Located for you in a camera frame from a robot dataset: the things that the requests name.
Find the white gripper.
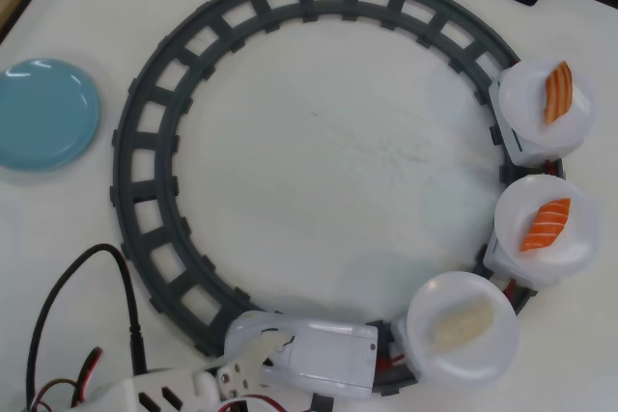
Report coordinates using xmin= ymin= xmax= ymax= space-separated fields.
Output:
xmin=94 ymin=332 xmax=296 ymax=412

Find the white Shinkansen toy locomotive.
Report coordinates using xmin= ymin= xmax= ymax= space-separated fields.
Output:
xmin=224 ymin=310 xmax=380 ymax=401

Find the white squid toy sushi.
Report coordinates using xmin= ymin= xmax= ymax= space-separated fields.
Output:
xmin=431 ymin=303 xmax=494 ymax=348

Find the blue round dish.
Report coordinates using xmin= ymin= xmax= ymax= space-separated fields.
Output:
xmin=0 ymin=57 xmax=102 ymax=173

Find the deep orange salmon toy sushi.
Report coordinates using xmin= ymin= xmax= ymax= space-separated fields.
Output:
xmin=520 ymin=198 xmax=572 ymax=253

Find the pale orange salmon toy sushi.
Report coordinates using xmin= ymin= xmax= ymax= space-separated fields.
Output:
xmin=543 ymin=60 xmax=576 ymax=123

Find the grey circular toy train track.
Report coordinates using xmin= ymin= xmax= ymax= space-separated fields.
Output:
xmin=109 ymin=0 xmax=566 ymax=412

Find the white round plastic plate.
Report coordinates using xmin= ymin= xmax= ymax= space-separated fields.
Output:
xmin=405 ymin=272 xmax=521 ymax=387
xmin=494 ymin=176 xmax=603 ymax=283
xmin=501 ymin=57 xmax=596 ymax=152

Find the thick black cable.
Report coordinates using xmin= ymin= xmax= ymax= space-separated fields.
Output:
xmin=26 ymin=242 xmax=150 ymax=412

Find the red cable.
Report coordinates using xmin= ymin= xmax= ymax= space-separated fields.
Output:
xmin=71 ymin=344 xmax=105 ymax=406

